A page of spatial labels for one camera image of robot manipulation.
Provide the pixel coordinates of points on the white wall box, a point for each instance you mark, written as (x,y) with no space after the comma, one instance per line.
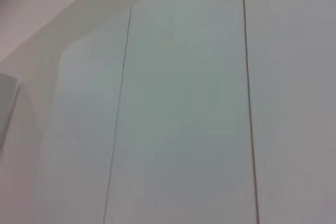
(8,108)

